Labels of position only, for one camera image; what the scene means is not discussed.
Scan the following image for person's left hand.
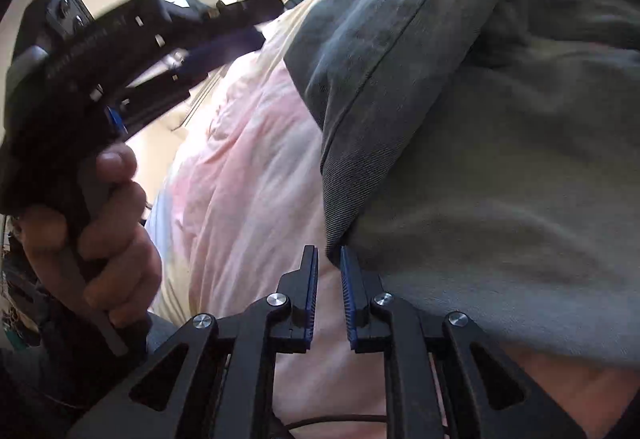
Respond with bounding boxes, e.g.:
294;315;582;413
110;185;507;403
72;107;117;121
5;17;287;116
15;142;163;321

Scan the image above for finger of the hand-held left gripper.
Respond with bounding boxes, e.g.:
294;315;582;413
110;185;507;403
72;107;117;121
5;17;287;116
197;0;290;29
120;29;267;131

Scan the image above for pink tie-dye bedspread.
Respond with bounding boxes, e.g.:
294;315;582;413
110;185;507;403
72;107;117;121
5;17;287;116
147;0;640;439

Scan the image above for blue denim jeans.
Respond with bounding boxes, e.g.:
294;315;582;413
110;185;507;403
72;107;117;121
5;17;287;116
285;0;640;370

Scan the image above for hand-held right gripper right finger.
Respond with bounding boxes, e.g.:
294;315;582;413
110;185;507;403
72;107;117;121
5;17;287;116
340;245;588;439

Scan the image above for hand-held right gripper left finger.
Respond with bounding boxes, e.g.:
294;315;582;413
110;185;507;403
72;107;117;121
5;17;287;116
67;245;320;439

